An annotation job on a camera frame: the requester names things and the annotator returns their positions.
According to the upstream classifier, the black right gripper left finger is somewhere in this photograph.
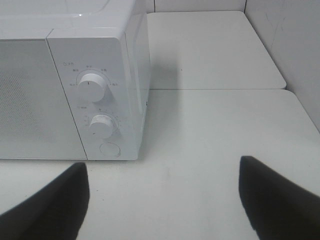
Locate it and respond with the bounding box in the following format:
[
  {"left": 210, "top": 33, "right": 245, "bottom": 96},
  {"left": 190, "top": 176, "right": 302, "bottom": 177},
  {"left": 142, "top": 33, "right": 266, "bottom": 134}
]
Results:
[{"left": 0, "top": 162, "right": 90, "bottom": 240}]

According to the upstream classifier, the white microwave door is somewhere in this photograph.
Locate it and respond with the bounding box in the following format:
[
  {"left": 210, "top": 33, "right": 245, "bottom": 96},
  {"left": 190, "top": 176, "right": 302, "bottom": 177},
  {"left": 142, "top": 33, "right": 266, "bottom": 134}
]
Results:
[{"left": 0, "top": 39, "right": 86, "bottom": 160}]

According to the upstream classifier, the upper white power knob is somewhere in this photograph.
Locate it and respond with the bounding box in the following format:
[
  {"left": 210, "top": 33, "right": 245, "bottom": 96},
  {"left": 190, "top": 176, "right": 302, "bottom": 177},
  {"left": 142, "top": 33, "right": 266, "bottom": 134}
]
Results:
[{"left": 77, "top": 72, "right": 108, "bottom": 102}]

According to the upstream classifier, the white door release button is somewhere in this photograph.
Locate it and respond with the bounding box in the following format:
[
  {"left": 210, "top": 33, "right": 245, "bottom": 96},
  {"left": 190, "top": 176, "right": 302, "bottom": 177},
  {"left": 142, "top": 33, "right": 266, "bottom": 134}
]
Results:
[{"left": 99, "top": 142, "right": 121, "bottom": 158}]

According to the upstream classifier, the white timer knob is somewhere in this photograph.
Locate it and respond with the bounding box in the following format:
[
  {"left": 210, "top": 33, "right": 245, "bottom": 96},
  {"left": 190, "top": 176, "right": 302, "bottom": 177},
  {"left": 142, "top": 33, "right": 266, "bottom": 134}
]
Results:
[{"left": 89, "top": 114, "right": 116, "bottom": 139}]

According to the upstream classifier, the white microwave oven body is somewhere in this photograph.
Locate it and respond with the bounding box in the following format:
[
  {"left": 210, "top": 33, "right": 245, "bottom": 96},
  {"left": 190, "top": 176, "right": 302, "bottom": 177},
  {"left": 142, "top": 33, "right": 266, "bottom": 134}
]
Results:
[{"left": 0, "top": 0, "right": 151, "bottom": 161}]

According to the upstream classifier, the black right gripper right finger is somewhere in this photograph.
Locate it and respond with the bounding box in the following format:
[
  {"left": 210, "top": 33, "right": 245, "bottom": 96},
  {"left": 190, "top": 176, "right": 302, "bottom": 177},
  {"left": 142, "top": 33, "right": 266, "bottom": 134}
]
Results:
[{"left": 238, "top": 156, "right": 320, "bottom": 240}]

